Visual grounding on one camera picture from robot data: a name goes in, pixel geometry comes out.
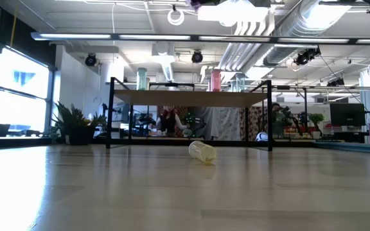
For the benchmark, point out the red medicine bottle white cap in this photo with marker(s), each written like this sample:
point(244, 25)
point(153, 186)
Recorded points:
point(216, 80)

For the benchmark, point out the green medicine bottle white cap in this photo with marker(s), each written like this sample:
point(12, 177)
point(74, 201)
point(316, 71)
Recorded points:
point(141, 78)

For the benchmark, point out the wooden shelf with black legs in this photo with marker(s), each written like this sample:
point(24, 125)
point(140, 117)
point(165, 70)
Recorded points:
point(188, 97)

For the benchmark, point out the yellow medicine bottle white cap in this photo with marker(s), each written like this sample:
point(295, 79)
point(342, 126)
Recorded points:
point(202, 151)

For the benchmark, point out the person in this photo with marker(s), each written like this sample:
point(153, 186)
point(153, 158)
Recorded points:
point(169, 122)
point(278, 120)

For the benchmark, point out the white patterned curtain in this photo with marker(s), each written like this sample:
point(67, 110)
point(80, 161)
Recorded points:
point(223, 123)

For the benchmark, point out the black round ceiling speaker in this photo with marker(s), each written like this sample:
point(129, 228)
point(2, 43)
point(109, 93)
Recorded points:
point(91, 60)
point(197, 57)

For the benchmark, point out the black and white ball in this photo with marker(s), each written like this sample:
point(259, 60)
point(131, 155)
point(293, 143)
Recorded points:
point(262, 137)

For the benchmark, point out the green plant in black pot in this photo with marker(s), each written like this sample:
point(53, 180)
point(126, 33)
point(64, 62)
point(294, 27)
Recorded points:
point(79, 134)

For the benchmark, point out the black metal rack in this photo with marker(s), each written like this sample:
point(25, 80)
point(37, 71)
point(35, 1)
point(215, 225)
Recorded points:
point(305, 106)

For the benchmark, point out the small plant in white pot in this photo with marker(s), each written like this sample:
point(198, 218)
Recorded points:
point(316, 122)

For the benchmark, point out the long ceiling light bar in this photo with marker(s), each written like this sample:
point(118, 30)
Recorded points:
point(75, 36)

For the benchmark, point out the black ceiling projector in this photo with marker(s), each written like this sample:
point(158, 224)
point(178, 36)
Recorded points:
point(307, 56)

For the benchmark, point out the black computer monitor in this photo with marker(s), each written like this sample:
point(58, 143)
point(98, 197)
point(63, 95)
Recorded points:
point(347, 114)

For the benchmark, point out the large bright window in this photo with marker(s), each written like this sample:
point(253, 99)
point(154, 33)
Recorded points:
point(21, 96)

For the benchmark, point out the black aluminium table frame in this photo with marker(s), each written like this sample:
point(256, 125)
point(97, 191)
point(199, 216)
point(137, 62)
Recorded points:
point(172, 142)

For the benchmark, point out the silver ventilation duct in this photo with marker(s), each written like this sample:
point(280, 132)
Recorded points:
point(300, 29)

